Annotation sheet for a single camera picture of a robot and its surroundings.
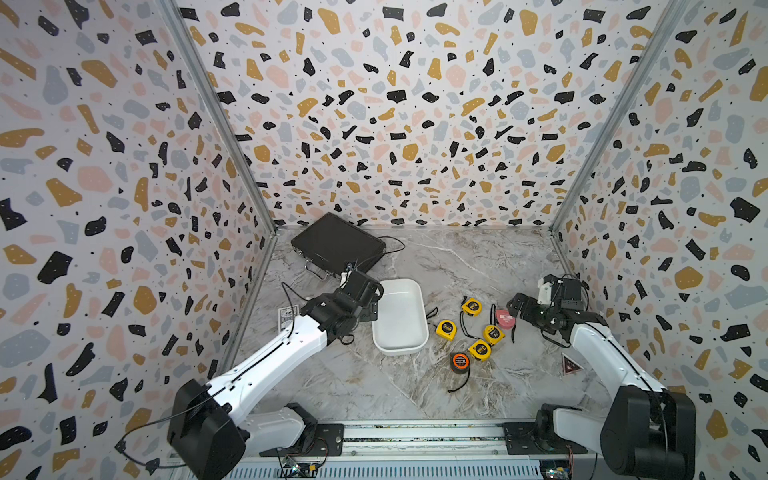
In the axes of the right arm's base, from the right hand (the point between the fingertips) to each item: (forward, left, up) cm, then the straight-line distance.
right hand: (522, 308), depth 88 cm
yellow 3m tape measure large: (-4, +22, -7) cm, 24 cm away
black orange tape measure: (-15, +19, -5) cm, 25 cm away
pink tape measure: (0, +3, -8) cm, 9 cm away
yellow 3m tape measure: (-5, +8, -7) cm, 12 cm away
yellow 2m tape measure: (+5, +13, -7) cm, 16 cm away
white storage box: (-4, +36, -4) cm, 36 cm away
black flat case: (+31, +63, -7) cm, 71 cm away
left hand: (-4, +47, +9) cm, 48 cm away
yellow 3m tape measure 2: (-10, +13, -7) cm, 18 cm away
